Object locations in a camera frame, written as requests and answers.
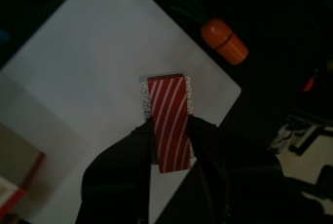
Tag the small orange red object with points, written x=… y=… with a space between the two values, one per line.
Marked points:
x=309 y=84

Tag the small blue piece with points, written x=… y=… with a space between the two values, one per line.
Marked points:
x=3 y=36

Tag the white toy rice block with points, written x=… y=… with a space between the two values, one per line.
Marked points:
x=145 y=101

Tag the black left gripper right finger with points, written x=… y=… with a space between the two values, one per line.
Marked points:
x=225 y=176

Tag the orange toy carrot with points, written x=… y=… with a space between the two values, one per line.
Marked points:
x=224 y=41

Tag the red-fronted wooden drawer with knob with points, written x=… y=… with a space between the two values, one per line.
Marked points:
x=18 y=150

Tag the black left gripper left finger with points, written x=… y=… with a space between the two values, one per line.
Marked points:
x=113 y=182

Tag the white cutting board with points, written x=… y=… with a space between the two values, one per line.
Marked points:
x=86 y=56

